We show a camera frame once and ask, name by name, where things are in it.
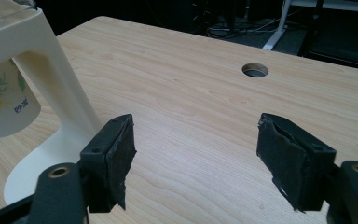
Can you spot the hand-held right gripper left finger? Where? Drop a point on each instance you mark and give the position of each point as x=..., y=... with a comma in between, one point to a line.
x=112, y=161

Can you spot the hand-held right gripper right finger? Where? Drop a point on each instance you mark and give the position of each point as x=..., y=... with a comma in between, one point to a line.
x=295, y=161

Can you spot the cream plastic cup rack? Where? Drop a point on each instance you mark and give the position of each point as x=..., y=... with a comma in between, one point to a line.
x=48, y=93

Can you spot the white cup with leaf print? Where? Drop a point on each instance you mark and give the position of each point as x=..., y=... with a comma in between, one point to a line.
x=3, y=99

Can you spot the black cabinet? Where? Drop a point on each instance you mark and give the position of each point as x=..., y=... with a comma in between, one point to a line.
x=341, y=37

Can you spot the white metal desk leg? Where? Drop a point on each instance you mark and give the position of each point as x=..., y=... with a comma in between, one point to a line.
x=278, y=26

